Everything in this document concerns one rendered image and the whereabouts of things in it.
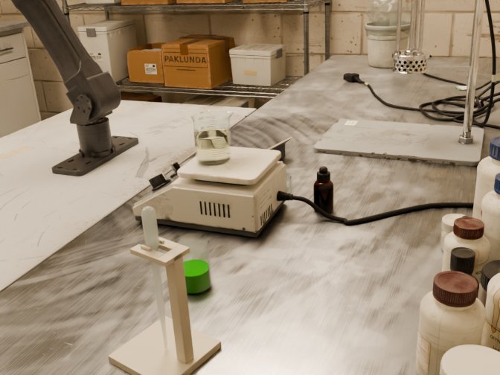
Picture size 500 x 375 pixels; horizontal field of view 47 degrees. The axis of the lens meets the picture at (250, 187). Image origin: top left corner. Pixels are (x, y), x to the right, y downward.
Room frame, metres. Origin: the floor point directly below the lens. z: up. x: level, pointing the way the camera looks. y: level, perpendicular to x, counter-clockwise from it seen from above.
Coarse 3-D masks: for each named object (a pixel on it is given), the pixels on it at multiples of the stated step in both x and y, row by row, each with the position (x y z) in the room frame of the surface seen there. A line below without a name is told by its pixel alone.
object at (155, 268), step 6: (150, 210) 0.47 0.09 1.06; (156, 264) 0.47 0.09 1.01; (156, 270) 0.47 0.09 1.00; (156, 276) 0.47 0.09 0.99; (156, 282) 0.47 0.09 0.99; (156, 288) 0.47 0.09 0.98; (156, 294) 0.47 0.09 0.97; (162, 294) 0.47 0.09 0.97; (156, 300) 0.47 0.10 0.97; (162, 300) 0.47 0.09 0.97; (162, 306) 0.47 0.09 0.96; (162, 312) 0.47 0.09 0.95; (162, 318) 0.47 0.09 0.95; (162, 324) 0.47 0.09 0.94; (162, 330) 0.47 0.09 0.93
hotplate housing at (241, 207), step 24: (168, 192) 0.75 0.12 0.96; (192, 192) 0.74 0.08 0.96; (216, 192) 0.72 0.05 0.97; (240, 192) 0.71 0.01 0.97; (264, 192) 0.73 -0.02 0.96; (168, 216) 0.75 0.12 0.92; (192, 216) 0.74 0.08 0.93; (216, 216) 0.72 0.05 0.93; (240, 216) 0.71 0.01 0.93; (264, 216) 0.73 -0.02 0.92
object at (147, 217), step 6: (144, 210) 0.47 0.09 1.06; (144, 216) 0.46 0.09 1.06; (150, 216) 0.47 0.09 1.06; (144, 222) 0.47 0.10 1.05; (150, 222) 0.46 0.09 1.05; (144, 228) 0.47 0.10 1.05; (150, 228) 0.46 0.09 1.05; (144, 234) 0.47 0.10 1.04; (150, 234) 0.46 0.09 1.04; (150, 240) 0.46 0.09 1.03; (156, 240) 0.47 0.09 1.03; (150, 246) 0.46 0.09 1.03; (156, 246) 0.47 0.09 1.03
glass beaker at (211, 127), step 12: (204, 108) 0.80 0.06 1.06; (216, 108) 0.80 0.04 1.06; (192, 120) 0.78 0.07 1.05; (204, 120) 0.80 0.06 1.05; (216, 120) 0.80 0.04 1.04; (228, 120) 0.78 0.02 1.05; (204, 132) 0.76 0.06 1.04; (216, 132) 0.76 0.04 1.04; (228, 132) 0.77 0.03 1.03; (204, 144) 0.76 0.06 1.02; (216, 144) 0.76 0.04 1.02; (228, 144) 0.77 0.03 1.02; (204, 156) 0.76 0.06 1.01; (216, 156) 0.76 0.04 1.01; (228, 156) 0.77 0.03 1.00
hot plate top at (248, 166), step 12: (240, 156) 0.80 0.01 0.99; (252, 156) 0.80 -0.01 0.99; (264, 156) 0.79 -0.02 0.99; (276, 156) 0.79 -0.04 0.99; (180, 168) 0.76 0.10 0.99; (192, 168) 0.76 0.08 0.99; (204, 168) 0.76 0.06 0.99; (216, 168) 0.76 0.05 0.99; (228, 168) 0.75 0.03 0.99; (240, 168) 0.75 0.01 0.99; (252, 168) 0.75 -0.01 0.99; (264, 168) 0.75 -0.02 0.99; (216, 180) 0.73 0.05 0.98; (228, 180) 0.72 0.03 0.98; (240, 180) 0.71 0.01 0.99; (252, 180) 0.71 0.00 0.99
